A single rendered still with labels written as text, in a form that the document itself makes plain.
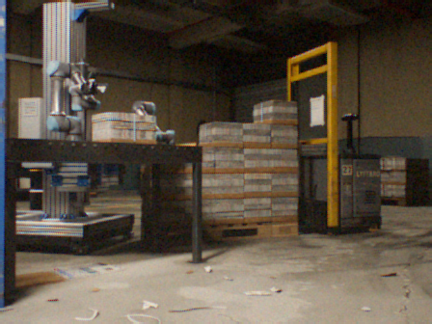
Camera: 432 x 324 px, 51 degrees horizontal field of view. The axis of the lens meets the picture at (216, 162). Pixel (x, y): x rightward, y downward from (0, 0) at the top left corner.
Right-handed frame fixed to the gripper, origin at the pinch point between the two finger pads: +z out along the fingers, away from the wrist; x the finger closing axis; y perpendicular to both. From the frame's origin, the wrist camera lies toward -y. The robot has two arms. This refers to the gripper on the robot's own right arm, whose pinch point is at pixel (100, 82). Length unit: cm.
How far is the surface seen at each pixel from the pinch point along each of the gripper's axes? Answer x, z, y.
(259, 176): -171, 15, 44
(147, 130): -37.4, 8.4, 26.8
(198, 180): -54, 49, 61
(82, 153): 31, 40, 56
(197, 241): -58, 49, 102
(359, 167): -256, 72, 23
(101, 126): -10.8, -9.1, 28.5
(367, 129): -784, -153, -135
